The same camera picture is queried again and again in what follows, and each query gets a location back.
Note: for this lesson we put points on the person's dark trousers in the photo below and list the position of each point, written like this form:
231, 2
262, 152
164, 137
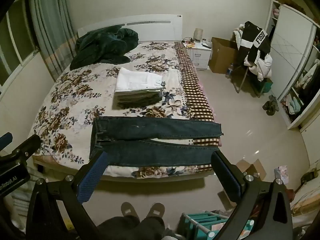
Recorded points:
130, 228

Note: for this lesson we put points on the pale hanging clothes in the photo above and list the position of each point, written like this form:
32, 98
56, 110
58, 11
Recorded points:
310, 76

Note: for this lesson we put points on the person's left grey slipper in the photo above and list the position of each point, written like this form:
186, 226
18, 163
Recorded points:
130, 210

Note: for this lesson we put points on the black remote control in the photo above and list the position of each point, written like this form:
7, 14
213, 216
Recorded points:
206, 46

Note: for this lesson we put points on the white nightstand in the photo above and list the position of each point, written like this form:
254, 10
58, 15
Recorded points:
200, 57

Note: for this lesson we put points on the teal folded towel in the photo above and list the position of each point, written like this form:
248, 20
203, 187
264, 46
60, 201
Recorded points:
295, 105

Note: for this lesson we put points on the light patterned quilt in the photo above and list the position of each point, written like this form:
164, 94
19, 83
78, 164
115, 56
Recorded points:
306, 197

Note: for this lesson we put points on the dark metal chair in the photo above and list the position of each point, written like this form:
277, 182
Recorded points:
242, 80

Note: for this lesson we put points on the olive folded pants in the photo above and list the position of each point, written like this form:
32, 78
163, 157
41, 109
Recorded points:
135, 95

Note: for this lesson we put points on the bed with floral sheet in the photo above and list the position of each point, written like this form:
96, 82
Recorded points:
75, 105

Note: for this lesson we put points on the pink plush toy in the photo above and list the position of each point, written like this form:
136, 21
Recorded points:
276, 13

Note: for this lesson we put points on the grey-green curtain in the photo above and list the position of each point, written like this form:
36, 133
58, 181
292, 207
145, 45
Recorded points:
50, 30

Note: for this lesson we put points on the white wardrobe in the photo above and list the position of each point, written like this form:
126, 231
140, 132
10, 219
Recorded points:
287, 42

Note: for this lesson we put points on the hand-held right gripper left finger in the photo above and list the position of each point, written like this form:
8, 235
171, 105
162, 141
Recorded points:
92, 177

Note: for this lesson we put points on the teal storage rack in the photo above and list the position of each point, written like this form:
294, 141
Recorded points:
200, 223

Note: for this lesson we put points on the clear water bottle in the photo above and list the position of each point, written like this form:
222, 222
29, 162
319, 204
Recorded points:
229, 71

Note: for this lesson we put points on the black and white jacket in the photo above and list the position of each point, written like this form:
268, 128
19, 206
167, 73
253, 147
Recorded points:
250, 33

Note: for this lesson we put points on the open small cardboard box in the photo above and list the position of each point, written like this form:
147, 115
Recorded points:
250, 170

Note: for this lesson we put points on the dark folded pants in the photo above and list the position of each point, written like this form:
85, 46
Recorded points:
135, 103

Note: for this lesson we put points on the olive plush slipper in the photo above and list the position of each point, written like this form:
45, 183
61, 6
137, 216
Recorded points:
274, 101
268, 108

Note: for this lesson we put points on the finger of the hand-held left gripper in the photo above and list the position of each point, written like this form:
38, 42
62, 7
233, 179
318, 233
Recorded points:
28, 146
6, 140

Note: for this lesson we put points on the pink printed packet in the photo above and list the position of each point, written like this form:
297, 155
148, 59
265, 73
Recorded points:
281, 173

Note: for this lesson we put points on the white headboard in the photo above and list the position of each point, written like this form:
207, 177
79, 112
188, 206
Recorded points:
155, 30

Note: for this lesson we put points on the pale ribbed cloth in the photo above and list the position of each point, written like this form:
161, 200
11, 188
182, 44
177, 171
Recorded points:
15, 201

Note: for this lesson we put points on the teal storage box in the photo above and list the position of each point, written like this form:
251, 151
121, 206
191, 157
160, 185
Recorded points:
267, 86

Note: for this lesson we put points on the person's grey slipper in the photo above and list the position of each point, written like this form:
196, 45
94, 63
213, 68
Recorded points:
155, 209
130, 210

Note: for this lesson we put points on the white folded pants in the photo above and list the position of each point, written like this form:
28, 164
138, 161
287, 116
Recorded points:
135, 80

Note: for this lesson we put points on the dark green blanket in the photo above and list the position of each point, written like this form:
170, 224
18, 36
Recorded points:
100, 47

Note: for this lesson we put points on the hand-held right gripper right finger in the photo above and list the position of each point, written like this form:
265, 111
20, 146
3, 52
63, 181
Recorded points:
226, 173

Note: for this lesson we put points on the brown checked bedsheet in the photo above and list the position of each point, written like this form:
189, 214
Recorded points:
192, 90

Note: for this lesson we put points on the blue jeans pants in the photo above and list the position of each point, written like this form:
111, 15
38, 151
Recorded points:
150, 130

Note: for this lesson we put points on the white-framed window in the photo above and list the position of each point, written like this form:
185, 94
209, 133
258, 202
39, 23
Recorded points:
15, 42

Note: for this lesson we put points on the beige cylindrical lamp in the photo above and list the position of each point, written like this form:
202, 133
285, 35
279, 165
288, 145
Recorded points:
198, 35

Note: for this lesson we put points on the person's right grey slipper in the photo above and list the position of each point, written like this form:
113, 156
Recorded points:
155, 209

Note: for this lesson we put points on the chair with clothes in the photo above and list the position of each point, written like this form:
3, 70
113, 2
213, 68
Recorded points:
265, 70

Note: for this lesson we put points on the brown cardboard box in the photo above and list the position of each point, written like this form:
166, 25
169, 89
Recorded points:
220, 55

